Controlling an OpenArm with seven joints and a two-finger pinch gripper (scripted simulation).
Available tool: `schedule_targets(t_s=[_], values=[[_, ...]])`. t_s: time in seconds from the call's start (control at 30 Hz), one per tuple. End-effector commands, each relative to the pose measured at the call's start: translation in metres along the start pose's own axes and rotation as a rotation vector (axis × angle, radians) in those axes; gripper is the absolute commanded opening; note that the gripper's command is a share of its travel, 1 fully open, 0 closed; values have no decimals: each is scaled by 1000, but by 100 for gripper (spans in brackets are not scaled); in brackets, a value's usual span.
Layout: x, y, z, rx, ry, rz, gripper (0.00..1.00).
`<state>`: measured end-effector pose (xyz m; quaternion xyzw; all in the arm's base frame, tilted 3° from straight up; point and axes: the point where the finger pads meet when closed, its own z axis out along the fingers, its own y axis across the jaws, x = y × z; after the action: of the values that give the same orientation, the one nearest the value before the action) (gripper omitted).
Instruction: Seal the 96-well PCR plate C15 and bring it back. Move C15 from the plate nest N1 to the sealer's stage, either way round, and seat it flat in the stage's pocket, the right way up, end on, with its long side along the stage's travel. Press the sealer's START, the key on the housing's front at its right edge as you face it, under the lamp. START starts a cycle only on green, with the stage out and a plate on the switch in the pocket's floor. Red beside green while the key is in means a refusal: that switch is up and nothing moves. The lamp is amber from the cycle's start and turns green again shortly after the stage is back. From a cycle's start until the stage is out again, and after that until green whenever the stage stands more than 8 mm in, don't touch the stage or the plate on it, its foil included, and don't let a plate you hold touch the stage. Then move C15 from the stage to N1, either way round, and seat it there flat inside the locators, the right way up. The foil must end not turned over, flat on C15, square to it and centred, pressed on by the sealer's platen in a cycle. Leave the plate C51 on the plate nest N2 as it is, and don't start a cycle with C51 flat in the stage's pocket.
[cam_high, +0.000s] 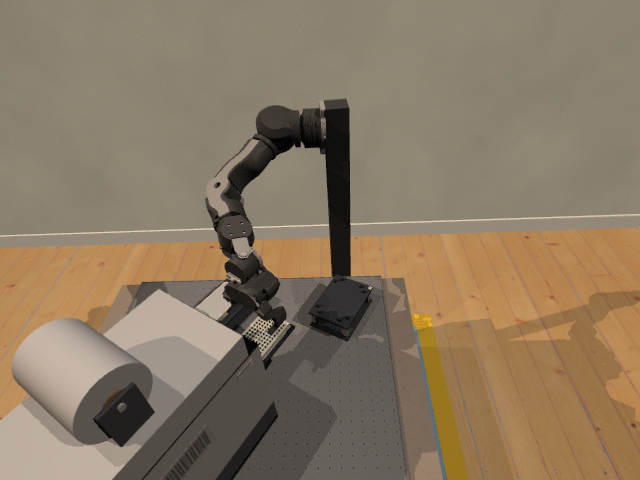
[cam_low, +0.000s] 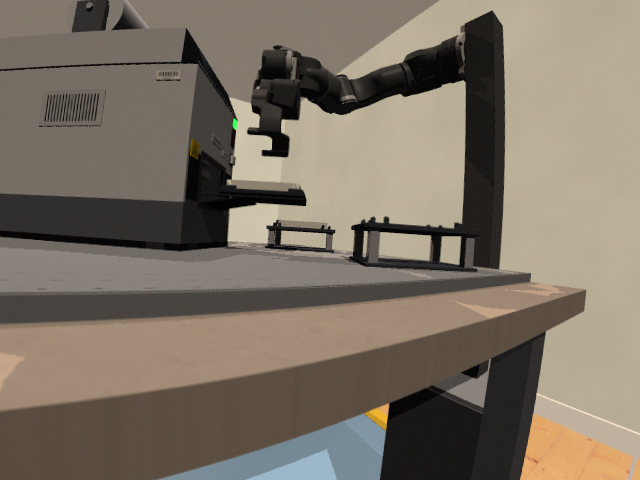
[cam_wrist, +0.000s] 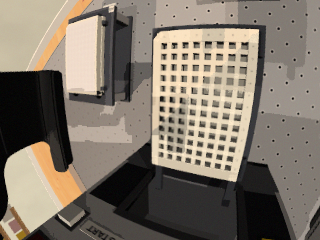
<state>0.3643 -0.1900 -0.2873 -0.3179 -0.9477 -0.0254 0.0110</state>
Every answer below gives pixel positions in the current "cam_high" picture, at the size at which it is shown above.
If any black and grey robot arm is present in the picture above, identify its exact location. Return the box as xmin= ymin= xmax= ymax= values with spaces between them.
xmin=205 ymin=101 xmax=326 ymax=285

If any beige roll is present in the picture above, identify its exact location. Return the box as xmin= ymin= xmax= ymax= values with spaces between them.
xmin=11 ymin=318 xmax=153 ymax=445

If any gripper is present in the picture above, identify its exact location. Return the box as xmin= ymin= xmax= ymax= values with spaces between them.
xmin=222 ymin=266 xmax=287 ymax=335

